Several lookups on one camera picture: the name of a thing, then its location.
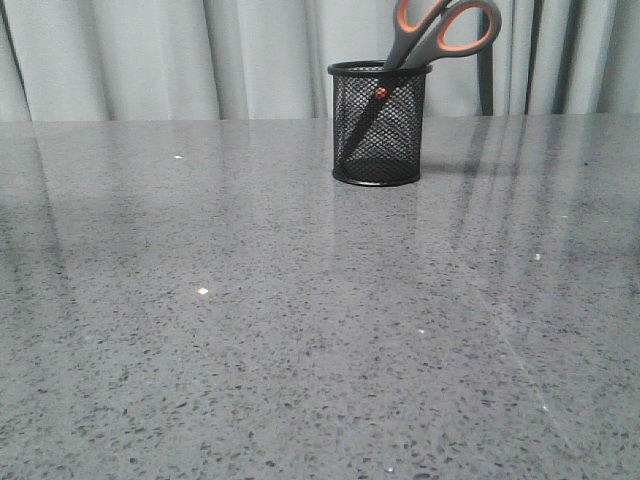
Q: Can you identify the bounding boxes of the grey orange scissors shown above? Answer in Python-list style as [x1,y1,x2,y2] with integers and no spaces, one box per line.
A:
[342,1,502,156]

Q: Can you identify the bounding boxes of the black mesh pen holder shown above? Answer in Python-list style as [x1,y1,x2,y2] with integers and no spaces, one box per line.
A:
[327,60,432,187]

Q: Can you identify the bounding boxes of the grey curtain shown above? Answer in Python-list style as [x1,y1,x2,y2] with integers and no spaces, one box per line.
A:
[1,1,639,121]

